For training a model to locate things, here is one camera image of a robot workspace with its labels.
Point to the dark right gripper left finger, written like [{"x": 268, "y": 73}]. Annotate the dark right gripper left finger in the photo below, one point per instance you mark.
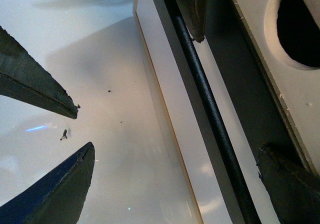
[{"x": 194, "y": 15}]

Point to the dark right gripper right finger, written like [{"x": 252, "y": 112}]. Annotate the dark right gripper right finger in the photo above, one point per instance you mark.
[{"x": 294, "y": 192}]

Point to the white drawer with black handle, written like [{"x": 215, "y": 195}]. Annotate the white drawer with black handle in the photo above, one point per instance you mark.
[{"x": 253, "y": 81}]

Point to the small dark debris speck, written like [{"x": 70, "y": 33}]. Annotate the small dark debris speck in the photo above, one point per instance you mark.
[{"x": 64, "y": 135}]

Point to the dark fingertip at left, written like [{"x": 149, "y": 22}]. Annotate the dark fingertip at left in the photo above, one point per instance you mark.
[{"x": 24, "y": 79}]

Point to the blue-edged dark fingertip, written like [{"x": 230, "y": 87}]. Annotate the blue-edged dark fingertip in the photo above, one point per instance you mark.
[{"x": 56, "y": 198}]

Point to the wooden drawer cabinet frame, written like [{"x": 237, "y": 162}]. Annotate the wooden drawer cabinet frame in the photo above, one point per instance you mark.
[{"x": 175, "y": 116}]

